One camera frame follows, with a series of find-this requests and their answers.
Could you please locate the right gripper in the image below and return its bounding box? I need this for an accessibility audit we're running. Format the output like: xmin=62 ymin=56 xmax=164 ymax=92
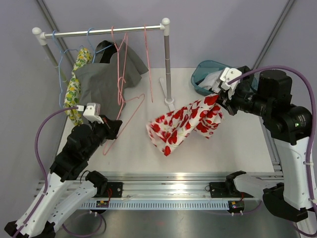
xmin=213 ymin=83 xmax=273 ymax=118

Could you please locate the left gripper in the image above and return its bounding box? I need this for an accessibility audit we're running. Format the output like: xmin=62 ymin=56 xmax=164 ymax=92
xmin=84 ymin=115 xmax=123 ymax=159

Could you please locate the dark dotted skirt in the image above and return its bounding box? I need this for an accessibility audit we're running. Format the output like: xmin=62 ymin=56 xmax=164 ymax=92
xmin=237 ymin=65 xmax=258 ymax=92

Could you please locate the white skirt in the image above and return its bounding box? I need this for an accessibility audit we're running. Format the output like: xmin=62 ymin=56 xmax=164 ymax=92
xmin=198 ymin=71 xmax=222 ymax=92

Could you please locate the red floral white garment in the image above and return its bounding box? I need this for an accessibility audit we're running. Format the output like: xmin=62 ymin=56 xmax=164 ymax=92
xmin=146 ymin=94 xmax=223 ymax=156

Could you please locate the grey garment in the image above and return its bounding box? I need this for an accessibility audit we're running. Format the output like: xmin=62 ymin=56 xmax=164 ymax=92
xmin=75 ymin=40 xmax=148 ymax=120

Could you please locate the pink hanger of dotted skirt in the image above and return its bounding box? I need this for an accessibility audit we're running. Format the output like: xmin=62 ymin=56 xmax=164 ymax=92
xmin=111 ymin=26 xmax=128 ymax=105

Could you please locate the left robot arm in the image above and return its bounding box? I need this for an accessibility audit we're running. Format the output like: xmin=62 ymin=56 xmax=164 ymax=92
xmin=4 ymin=116 xmax=122 ymax=238

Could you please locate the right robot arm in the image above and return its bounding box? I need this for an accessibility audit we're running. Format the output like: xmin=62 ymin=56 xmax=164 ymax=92
xmin=213 ymin=66 xmax=317 ymax=223

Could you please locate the lemon print garment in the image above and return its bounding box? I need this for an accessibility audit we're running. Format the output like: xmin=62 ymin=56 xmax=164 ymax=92
xmin=63 ymin=48 xmax=92 ymax=125

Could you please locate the teal plastic bin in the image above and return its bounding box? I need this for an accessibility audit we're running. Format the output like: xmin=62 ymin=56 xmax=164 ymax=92
xmin=191 ymin=60 xmax=258 ymax=96

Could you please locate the metal clothes rack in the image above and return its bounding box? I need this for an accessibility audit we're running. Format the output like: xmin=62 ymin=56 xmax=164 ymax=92
xmin=32 ymin=18 xmax=175 ymax=126

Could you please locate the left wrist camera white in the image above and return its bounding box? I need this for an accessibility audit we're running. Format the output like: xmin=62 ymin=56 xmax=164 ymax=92
xmin=77 ymin=103 xmax=104 ymax=124

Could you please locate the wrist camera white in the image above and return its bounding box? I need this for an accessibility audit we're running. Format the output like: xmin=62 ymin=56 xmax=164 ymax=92
xmin=211 ymin=67 xmax=242 ymax=99
xmin=77 ymin=103 xmax=104 ymax=124

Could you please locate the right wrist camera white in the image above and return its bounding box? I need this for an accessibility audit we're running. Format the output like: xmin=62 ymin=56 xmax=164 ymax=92
xmin=211 ymin=67 xmax=242 ymax=99

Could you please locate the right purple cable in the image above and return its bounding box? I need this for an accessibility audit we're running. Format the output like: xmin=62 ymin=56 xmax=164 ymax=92
xmin=227 ymin=65 xmax=317 ymax=238

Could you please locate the purple cable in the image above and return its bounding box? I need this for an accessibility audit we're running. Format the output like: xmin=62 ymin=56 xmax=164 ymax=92
xmin=227 ymin=65 xmax=317 ymax=238
xmin=11 ymin=106 xmax=107 ymax=238

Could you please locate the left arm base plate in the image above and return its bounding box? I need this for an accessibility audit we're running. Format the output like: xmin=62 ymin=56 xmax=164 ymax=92
xmin=99 ymin=182 xmax=123 ymax=198

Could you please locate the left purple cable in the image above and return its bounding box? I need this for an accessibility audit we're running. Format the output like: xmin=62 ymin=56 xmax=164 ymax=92
xmin=11 ymin=106 xmax=107 ymax=238

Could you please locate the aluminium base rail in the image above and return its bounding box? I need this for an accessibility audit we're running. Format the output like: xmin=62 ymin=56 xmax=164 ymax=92
xmin=34 ymin=171 xmax=284 ymax=199

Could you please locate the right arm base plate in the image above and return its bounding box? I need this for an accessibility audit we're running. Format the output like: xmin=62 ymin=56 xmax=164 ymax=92
xmin=208 ymin=182 xmax=252 ymax=199

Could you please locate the slotted cable duct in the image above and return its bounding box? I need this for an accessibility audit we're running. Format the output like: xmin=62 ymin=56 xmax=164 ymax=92
xmin=79 ymin=200 xmax=229 ymax=210

